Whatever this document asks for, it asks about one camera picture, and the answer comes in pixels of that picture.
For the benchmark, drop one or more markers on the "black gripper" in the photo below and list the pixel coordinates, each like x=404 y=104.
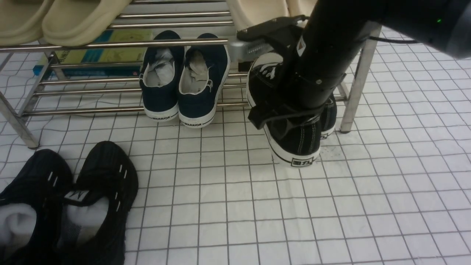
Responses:
x=314 y=64

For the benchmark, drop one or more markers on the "black canvas sneaker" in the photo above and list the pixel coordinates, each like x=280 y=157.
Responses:
x=301 y=146
x=328 y=117

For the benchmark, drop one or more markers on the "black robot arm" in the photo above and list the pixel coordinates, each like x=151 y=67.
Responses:
x=441 y=24

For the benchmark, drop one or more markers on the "navy slip-on shoe right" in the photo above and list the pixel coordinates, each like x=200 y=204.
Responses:
x=204 y=72

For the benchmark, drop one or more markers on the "navy slip-on shoe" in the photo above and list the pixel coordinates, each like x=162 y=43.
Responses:
x=204 y=72
x=158 y=80

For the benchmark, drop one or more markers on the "navy slip-on shoe left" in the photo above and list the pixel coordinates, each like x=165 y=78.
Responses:
x=158 y=80

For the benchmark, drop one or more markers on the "cream slipper right of pair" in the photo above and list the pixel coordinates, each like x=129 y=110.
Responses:
x=301 y=7

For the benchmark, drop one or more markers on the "cream slipper of pair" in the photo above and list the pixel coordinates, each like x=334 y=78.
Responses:
x=247 y=13
x=301 y=7

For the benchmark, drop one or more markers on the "cream slipper left of pair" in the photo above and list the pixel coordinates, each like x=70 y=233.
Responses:
x=247 y=13

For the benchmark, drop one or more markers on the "yellow and blue book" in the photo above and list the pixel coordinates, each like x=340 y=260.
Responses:
x=108 y=62

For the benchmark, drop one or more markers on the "black mesh sneaker right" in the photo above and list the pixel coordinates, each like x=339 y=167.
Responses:
x=95 y=209

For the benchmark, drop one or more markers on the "black mesh sneaker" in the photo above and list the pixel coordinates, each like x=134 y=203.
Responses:
x=32 y=211
x=95 y=209

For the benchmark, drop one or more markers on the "khaki slipper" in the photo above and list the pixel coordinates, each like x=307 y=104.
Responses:
x=21 y=20
x=78 y=22

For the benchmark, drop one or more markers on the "khaki slipper far left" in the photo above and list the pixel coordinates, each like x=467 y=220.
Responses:
x=21 y=20

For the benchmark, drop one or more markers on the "black mesh sneaker left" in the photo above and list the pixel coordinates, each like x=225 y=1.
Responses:
x=32 y=211

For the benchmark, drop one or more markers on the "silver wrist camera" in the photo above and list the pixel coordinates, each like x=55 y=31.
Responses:
x=254 y=40

